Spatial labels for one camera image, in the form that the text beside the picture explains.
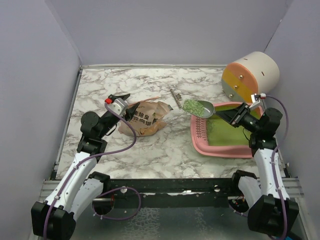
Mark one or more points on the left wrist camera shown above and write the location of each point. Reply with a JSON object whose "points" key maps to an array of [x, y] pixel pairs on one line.
{"points": [[117, 106]]}

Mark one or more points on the aluminium frame rail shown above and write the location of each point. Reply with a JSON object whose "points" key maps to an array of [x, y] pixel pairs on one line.
{"points": [[292, 187]]}

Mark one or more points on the metal bag sealing clip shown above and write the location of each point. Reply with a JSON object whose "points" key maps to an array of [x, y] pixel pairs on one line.
{"points": [[177, 98]]}

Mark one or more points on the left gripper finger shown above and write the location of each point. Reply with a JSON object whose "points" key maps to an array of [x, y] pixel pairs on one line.
{"points": [[130, 111], [123, 97]]}

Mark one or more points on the grey metal litter scoop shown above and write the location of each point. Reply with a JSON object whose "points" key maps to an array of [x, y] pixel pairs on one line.
{"points": [[199, 108]]}

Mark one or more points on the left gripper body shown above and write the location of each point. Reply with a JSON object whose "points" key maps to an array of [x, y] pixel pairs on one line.
{"points": [[109, 121]]}

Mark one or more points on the black base bar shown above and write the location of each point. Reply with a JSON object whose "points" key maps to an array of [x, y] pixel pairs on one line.
{"points": [[170, 192]]}

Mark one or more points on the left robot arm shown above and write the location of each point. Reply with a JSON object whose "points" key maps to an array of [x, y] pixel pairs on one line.
{"points": [[55, 218]]}

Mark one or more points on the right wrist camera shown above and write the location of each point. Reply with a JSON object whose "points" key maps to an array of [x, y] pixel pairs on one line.
{"points": [[257, 100]]}

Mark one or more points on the pink litter box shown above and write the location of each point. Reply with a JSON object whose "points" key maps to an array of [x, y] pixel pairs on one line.
{"points": [[216, 138]]}

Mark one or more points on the cat litter bag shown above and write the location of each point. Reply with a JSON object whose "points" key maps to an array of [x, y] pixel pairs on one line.
{"points": [[149, 117]]}

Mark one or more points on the cylindrical drawer cabinet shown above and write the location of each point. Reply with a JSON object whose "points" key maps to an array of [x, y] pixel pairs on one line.
{"points": [[254, 73]]}

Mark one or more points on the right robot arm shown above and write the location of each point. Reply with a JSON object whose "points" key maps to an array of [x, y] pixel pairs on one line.
{"points": [[271, 211]]}

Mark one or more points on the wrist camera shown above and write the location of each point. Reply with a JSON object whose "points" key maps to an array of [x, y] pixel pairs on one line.
{"points": [[117, 106], [257, 100]]}

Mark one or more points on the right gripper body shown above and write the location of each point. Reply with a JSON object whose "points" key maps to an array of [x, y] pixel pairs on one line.
{"points": [[248, 121]]}

